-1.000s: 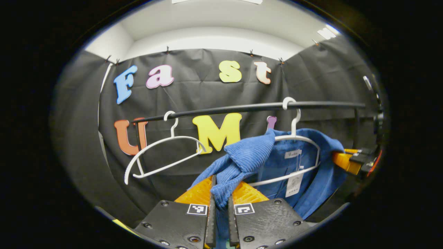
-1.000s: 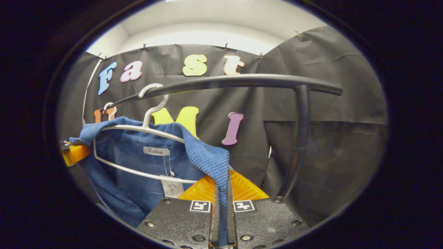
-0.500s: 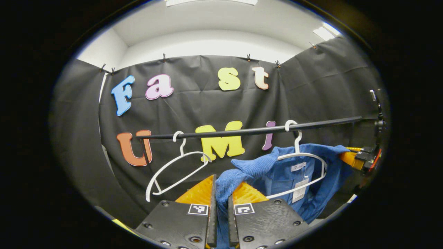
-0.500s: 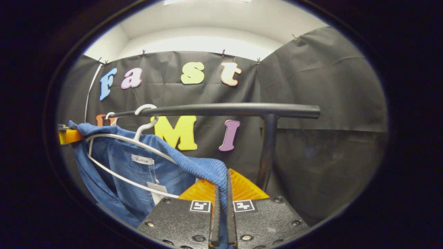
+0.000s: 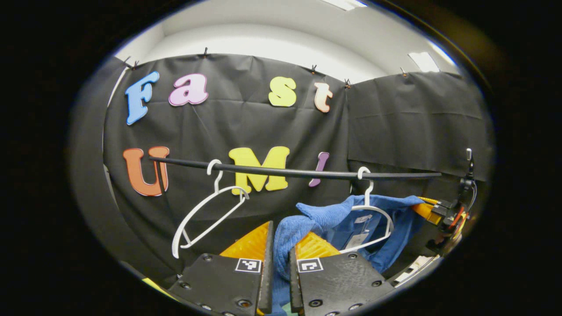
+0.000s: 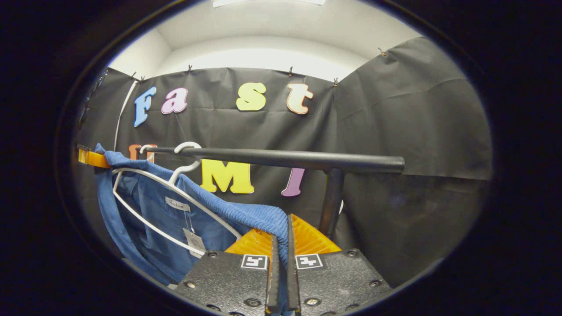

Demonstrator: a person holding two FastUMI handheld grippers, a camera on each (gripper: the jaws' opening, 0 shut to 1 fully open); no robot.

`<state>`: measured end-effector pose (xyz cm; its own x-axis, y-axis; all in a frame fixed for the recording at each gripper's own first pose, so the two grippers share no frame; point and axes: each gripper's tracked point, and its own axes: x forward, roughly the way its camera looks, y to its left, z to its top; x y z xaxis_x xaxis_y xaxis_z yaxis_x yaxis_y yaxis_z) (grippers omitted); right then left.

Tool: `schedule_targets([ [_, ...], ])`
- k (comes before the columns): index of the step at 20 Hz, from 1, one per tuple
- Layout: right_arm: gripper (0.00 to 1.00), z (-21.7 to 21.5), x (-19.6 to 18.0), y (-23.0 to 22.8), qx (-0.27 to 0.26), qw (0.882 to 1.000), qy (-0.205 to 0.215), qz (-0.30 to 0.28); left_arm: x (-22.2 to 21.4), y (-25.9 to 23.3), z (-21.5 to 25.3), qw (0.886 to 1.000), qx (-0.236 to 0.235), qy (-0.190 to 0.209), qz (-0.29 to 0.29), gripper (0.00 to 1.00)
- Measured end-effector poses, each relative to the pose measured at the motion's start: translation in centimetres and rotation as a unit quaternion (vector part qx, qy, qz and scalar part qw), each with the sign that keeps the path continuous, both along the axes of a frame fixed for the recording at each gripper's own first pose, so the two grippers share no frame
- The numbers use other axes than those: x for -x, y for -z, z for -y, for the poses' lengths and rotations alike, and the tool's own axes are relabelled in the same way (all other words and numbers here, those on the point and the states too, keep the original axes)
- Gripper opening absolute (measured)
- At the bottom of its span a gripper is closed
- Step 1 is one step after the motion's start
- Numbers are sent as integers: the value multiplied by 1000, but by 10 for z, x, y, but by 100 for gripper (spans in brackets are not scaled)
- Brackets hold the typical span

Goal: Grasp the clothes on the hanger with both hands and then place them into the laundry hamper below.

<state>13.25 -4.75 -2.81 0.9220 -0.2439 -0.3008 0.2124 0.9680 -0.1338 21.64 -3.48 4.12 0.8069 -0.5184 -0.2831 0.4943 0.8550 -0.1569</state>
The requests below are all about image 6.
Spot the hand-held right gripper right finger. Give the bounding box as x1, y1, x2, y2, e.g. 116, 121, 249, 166
287, 214, 393, 316

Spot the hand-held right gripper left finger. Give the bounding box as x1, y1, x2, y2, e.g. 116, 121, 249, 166
175, 228, 280, 316

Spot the blue garment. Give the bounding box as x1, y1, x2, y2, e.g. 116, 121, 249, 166
94, 143, 291, 287

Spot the black clothes rack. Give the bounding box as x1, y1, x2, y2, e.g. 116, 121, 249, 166
140, 146, 405, 238

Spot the large ceiling light panel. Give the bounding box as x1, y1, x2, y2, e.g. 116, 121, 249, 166
213, 0, 327, 8

